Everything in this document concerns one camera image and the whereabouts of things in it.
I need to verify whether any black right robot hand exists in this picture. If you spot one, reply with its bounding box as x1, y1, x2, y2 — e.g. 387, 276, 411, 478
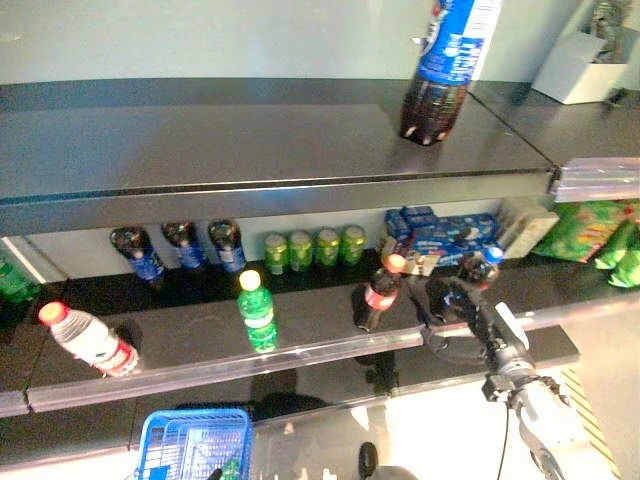
408, 273, 504, 366

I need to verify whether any beige carton box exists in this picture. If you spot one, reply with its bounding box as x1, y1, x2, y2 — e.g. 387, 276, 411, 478
498, 205, 561, 260

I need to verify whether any large Pepsi cola bottle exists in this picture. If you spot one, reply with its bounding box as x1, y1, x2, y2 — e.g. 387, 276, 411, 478
398, 0, 505, 147

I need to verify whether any white cardboard box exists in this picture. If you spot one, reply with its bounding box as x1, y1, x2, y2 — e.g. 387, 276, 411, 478
531, 29, 640, 106

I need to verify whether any thin black cable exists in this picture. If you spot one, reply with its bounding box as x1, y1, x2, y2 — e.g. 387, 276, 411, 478
496, 402, 512, 480

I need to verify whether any green snack bag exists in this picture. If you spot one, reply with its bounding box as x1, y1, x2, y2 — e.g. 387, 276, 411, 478
593, 219, 640, 290
531, 199, 634, 265

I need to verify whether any mottled grey green item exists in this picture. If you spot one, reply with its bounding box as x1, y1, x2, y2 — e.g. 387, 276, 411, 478
591, 0, 632, 65

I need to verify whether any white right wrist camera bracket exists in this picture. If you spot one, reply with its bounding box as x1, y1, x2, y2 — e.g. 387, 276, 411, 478
493, 301, 530, 351

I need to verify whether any clear plastic price rail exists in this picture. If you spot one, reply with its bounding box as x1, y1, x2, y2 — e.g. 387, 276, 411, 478
27, 331, 427, 415
517, 287, 640, 335
553, 157, 640, 204
0, 388, 30, 420

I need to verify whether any Coca-Cola bottle red label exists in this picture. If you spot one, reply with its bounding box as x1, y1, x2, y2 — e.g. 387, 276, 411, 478
352, 252, 407, 335

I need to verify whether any black drinks display shelf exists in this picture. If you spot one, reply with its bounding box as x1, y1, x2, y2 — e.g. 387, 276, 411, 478
0, 77, 640, 474

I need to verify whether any clear water bottle red cap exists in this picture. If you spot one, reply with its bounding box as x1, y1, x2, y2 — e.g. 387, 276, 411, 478
37, 300, 141, 379

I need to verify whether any blue plastic shopping basket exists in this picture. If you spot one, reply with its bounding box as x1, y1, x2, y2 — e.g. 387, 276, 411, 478
132, 407, 256, 480

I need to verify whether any green soda bottle yellow cap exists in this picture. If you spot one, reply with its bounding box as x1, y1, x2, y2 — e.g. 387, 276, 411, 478
236, 268, 280, 355
214, 455, 247, 480

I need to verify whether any yellow black hazard tape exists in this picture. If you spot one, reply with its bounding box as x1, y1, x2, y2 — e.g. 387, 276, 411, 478
559, 367, 624, 479

